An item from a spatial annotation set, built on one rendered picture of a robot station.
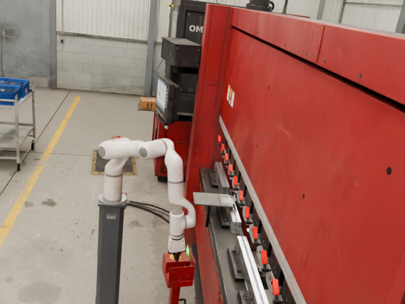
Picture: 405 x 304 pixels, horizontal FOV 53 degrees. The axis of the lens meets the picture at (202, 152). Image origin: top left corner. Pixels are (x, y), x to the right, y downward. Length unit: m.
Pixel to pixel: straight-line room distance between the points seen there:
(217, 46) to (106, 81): 6.59
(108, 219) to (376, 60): 2.11
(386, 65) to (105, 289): 2.54
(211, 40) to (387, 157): 2.58
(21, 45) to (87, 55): 1.39
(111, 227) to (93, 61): 7.28
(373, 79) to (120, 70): 8.89
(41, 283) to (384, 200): 3.10
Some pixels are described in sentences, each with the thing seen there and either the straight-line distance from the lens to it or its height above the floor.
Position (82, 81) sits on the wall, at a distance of 9.95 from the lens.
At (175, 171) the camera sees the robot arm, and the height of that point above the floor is 1.42.
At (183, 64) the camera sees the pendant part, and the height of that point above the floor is 1.78.
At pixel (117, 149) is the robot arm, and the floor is 1.40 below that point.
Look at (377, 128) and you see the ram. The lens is 1.13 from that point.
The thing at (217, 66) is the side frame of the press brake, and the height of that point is 1.82.
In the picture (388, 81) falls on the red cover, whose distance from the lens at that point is 1.09.
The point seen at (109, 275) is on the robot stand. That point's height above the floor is 0.43.
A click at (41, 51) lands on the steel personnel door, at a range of 9.95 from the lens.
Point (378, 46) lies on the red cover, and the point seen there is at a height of 2.27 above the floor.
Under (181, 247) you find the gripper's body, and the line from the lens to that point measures 2.50.
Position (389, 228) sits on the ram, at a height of 1.88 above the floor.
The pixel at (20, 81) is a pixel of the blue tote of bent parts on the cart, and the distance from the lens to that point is 6.22.
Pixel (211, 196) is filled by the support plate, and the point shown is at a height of 1.00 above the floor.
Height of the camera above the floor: 2.33
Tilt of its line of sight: 20 degrees down
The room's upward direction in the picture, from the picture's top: 7 degrees clockwise
